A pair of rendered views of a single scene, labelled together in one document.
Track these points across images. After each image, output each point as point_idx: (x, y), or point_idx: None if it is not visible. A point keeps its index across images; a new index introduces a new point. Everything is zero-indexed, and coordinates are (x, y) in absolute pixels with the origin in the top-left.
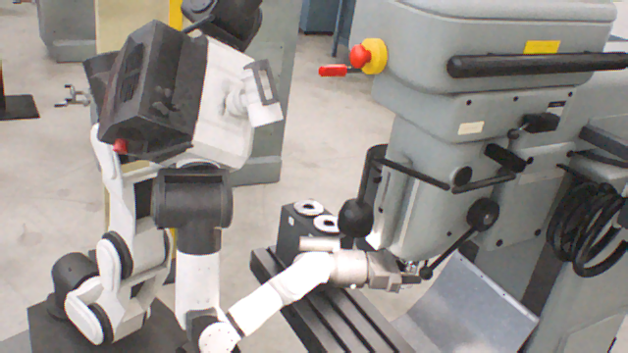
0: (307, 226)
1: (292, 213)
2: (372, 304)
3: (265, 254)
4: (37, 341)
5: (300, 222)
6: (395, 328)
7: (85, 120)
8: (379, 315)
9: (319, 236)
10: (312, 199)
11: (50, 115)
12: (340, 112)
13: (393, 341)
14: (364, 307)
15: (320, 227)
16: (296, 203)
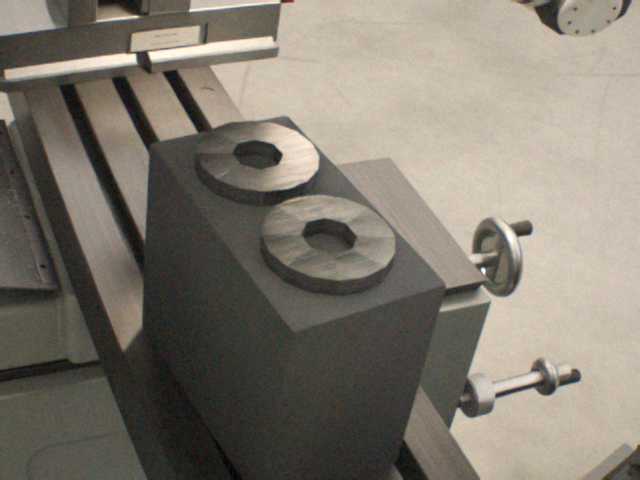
0: (341, 174)
1: (397, 238)
2: (83, 246)
3: (433, 463)
4: None
5: (366, 199)
6: (12, 268)
7: None
8: (80, 216)
9: (303, 136)
10: (293, 310)
11: None
12: None
13: (81, 154)
14: (114, 240)
15: (299, 138)
16: (383, 256)
